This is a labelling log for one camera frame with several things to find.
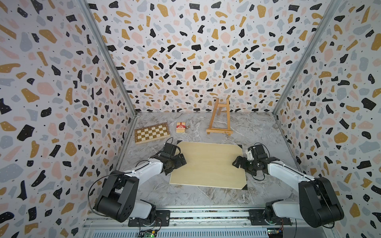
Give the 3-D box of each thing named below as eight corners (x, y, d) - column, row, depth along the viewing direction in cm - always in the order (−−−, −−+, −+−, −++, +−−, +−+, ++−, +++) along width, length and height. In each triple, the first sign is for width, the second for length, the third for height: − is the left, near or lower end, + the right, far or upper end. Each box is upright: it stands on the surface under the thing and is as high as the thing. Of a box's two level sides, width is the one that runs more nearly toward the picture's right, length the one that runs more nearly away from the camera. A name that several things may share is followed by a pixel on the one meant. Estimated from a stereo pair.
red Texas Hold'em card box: (175, 133, 111) (175, 131, 110) (177, 123, 117) (176, 122, 116) (185, 133, 111) (185, 131, 110) (185, 124, 117) (185, 122, 116)
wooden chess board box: (136, 144, 104) (135, 142, 102) (136, 132, 111) (134, 129, 109) (170, 136, 109) (170, 133, 107) (168, 125, 116) (167, 122, 114)
